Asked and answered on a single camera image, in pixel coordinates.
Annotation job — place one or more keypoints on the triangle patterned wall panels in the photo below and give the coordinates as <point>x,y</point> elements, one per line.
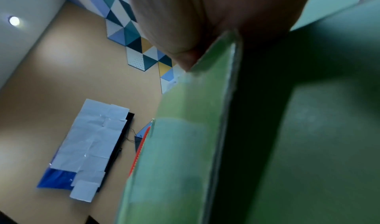
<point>130,23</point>

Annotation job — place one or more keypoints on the wall television covered with paper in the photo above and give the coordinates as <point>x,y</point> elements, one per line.
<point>89,148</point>

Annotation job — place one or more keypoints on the person's right hand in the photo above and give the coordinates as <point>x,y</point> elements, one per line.
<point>207,12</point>

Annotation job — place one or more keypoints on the green cardboard box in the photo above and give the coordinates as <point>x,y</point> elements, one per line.
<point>267,136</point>

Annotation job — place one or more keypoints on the round ceiling light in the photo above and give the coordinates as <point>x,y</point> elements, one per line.
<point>14,20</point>

